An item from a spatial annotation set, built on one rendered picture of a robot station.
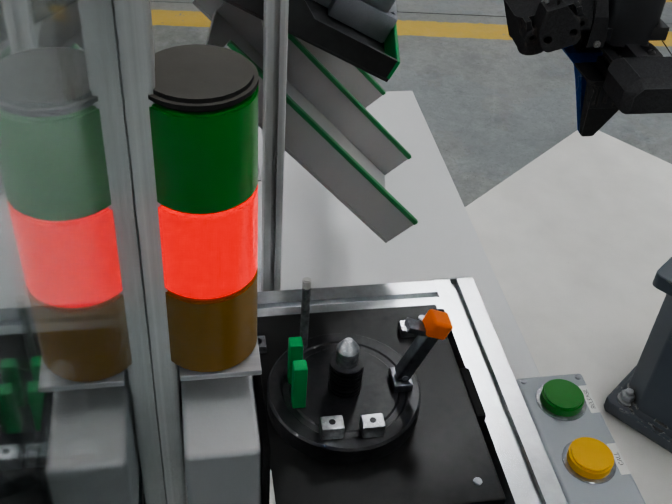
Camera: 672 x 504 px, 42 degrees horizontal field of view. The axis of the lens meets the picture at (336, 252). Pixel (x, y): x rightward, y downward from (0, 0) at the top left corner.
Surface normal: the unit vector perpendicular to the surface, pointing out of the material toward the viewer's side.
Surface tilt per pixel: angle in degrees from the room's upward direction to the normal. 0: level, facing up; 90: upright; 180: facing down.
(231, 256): 90
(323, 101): 90
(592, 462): 0
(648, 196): 0
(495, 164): 0
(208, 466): 90
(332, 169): 90
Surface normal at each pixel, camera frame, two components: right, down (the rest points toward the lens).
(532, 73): 0.06, -0.77
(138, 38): 0.16, 0.64
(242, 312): 0.75, 0.46
